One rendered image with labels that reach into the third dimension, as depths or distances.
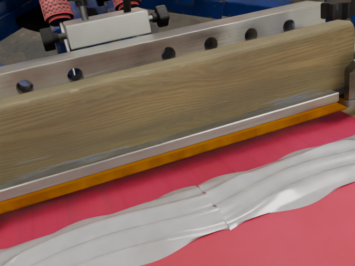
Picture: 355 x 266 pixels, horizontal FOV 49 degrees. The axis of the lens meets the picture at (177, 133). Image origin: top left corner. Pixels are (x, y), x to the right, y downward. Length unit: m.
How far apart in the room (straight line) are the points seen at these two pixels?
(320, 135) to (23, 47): 2.08
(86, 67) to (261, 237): 0.36
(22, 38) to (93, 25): 1.84
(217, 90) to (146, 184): 0.11
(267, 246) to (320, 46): 0.22
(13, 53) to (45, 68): 1.81
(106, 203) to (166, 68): 0.13
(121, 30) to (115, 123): 0.28
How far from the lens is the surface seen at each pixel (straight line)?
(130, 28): 0.62
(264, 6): 1.08
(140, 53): 0.57
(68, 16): 0.73
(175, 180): 0.37
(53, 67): 0.56
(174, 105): 0.36
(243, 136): 0.41
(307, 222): 0.31
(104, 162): 0.35
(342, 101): 0.45
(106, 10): 0.83
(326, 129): 0.45
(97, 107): 0.34
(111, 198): 0.37
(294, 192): 0.33
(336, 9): 0.56
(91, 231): 0.33
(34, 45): 2.38
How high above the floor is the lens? 1.55
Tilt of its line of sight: 55 degrees down
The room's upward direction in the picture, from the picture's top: 5 degrees clockwise
